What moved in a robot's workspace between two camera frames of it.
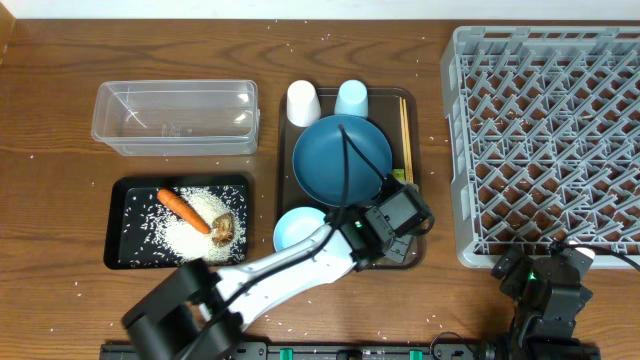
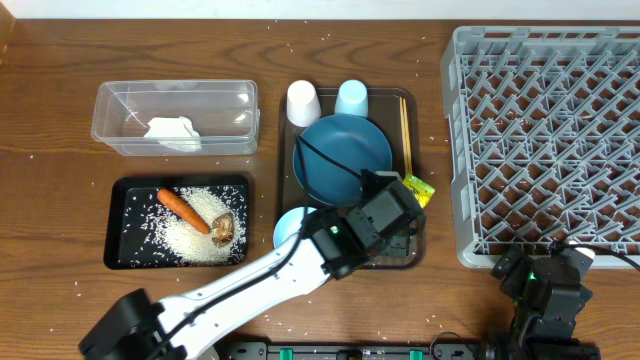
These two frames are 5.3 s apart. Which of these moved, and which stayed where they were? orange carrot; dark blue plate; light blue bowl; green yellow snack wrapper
Moved: green yellow snack wrapper
Stayed: dark blue plate; light blue bowl; orange carrot
